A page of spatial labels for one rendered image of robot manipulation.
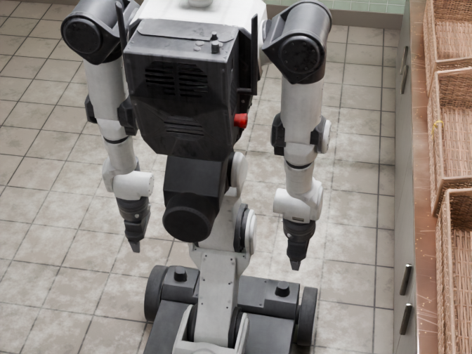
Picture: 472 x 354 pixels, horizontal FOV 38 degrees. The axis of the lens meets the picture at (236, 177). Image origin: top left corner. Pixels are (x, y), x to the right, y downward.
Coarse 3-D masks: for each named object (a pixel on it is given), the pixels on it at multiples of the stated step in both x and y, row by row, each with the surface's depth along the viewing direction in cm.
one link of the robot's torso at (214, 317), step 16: (256, 224) 201; (192, 256) 205; (208, 256) 203; (224, 256) 202; (240, 256) 202; (208, 272) 204; (224, 272) 203; (240, 272) 205; (208, 288) 205; (224, 288) 204; (208, 304) 206; (224, 304) 205; (192, 320) 207; (208, 320) 206; (224, 320) 205; (240, 320) 208; (192, 336) 207; (208, 336) 206; (224, 336) 205
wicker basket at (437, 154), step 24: (456, 72) 232; (432, 96) 237; (456, 96) 239; (432, 120) 230; (456, 120) 238; (432, 144) 222; (456, 144) 228; (432, 168) 216; (456, 168) 219; (432, 192) 210
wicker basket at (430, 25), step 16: (432, 0) 271; (448, 0) 280; (464, 0) 278; (432, 16) 261; (448, 16) 284; (464, 16) 283; (432, 32) 253; (448, 32) 280; (464, 32) 280; (432, 48) 247; (448, 48) 271; (464, 48) 271; (432, 64) 247; (448, 64) 238; (464, 64) 238; (432, 80) 243
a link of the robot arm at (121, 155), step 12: (108, 120) 164; (108, 132) 165; (120, 132) 165; (132, 132) 166; (108, 144) 168; (120, 144) 168; (132, 144) 172; (120, 156) 172; (132, 156) 175; (120, 168) 176
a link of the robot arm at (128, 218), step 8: (144, 208) 191; (128, 216) 191; (136, 216) 191; (144, 216) 193; (128, 224) 195; (136, 224) 194; (144, 224) 198; (128, 232) 197; (136, 232) 197; (144, 232) 198; (128, 240) 197; (136, 240) 197
